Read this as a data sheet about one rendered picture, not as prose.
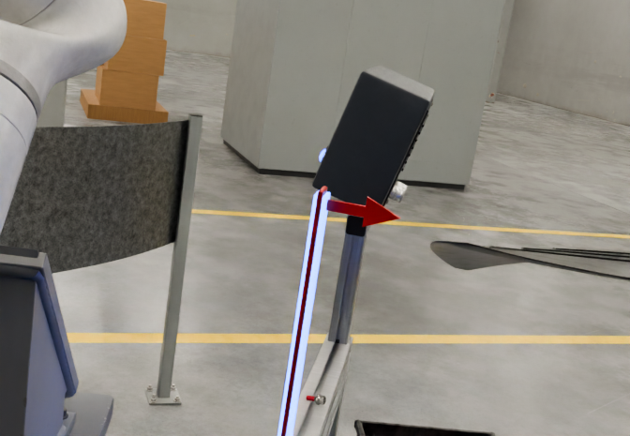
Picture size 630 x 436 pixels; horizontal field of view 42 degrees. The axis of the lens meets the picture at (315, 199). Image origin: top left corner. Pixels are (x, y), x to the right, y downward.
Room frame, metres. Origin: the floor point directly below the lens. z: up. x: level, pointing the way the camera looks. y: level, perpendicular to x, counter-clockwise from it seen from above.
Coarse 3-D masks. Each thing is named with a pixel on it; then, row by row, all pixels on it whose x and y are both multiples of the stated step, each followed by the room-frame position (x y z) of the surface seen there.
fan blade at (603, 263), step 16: (448, 256) 0.66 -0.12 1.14; (464, 256) 0.65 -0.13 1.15; (480, 256) 0.65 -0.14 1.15; (496, 256) 0.64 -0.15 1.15; (512, 256) 0.51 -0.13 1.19; (528, 256) 0.53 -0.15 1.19; (544, 256) 0.55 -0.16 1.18; (560, 256) 0.57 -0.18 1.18; (576, 256) 0.58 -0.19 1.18; (592, 256) 0.58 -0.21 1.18; (608, 256) 0.59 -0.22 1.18; (624, 256) 0.59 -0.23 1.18; (592, 272) 0.52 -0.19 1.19; (608, 272) 0.52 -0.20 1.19; (624, 272) 0.53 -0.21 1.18
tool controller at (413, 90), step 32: (352, 96) 1.19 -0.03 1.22; (384, 96) 1.19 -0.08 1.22; (416, 96) 1.18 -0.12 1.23; (352, 128) 1.19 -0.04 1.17; (384, 128) 1.19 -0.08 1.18; (416, 128) 1.18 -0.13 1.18; (352, 160) 1.19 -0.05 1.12; (384, 160) 1.18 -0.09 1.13; (352, 192) 1.19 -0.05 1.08; (384, 192) 1.18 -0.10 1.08
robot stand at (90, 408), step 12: (84, 396) 0.73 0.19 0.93; (96, 396) 0.73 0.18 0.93; (108, 396) 0.74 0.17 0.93; (72, 408) 0.70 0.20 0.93; (84, 408) 0.71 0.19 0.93; (96, 408) 0.71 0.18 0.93; (108, 408) 0.71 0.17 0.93; (84, 420) 0.68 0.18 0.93; (96, 420) 0.69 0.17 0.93; (108, 420) 0.71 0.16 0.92; (72, 432) 0.66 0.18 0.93; (84, 432) 0.66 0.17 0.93; (96, 432) 0.67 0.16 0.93
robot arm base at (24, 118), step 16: (0, 80) 0.68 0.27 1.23; (0, 96) 0.67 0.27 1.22; (16, 96) 0.68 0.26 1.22; (0, 112) 0.66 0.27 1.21; (16, 112) 0.68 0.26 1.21; (32, 112) 0.70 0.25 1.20; (0, 128) 0.65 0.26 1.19; (16, 128) 0.67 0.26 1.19; (32, 128) 0.70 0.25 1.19; (0, 144) 0.65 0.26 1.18; (16, 144) 0.67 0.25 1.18; (0, 160) 0.64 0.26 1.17; (16, 160) 0.66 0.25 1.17; (0, 176) 0.64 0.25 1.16; (16, 176) 0.67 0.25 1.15; (0, 192) 0.63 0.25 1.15; (0, 208) 0.63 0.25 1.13; (0, 224) 0.63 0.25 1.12
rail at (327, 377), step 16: (320, 352) 1.09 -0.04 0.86; (336, 352) 1.13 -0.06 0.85; (320, 368) 1.03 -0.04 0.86; (336, 368) 1.04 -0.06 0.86; (320, 384) 1.01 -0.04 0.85; (336, 384) 0.99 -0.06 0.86; (304, 400) 0.93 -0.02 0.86; (336, 400) 1.03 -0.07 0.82; (304, 416) 0.89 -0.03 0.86; (320, 416) 0.90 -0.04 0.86; (304, 432) 0.88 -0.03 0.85; (320, 432) 0.86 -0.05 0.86
